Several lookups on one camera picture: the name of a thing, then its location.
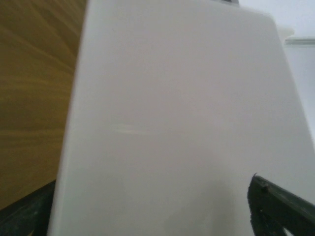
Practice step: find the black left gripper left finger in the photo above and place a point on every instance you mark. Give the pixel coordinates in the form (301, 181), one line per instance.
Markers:
(29, 215)

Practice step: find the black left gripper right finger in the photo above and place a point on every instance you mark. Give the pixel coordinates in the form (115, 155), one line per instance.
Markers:
(275, 210)

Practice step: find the white plastic tub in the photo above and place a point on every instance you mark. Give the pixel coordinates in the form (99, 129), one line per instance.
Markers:
(176, 104)

